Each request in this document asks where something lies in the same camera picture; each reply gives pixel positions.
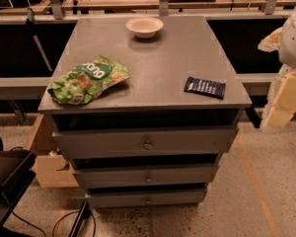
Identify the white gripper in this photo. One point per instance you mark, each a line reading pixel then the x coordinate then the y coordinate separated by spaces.
pixel 293 39

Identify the dark blue rxbar wrapper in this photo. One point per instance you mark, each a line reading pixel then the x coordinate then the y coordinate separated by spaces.
pixel 207 88

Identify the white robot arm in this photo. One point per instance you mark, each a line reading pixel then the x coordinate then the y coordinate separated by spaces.
pixel 287 42

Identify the white paper bowl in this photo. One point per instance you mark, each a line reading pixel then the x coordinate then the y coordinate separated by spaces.
pixel 144 27

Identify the middle grey drawer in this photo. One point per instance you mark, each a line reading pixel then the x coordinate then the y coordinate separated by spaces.
pixel 144 176

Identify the grey drawer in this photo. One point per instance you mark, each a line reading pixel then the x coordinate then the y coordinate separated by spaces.
pixel 147 198
pixel 144 176
pixel 89 144

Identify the grey drawer cabinet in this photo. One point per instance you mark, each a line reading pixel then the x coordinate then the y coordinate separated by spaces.
pixel 153 97

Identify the top grey drawer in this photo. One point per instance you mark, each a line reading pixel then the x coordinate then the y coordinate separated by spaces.
pixel 89 144

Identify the green chip bag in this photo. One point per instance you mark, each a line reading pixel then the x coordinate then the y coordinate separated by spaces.
pixel 86 82

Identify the bottom grey drawer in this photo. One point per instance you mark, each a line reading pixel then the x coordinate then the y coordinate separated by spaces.
pixel 147 198

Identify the wooden crate on floor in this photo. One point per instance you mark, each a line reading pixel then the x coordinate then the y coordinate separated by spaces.
pixel 52 170

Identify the black tray at left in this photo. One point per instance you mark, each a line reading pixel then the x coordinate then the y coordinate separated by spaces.
pixel 15 176

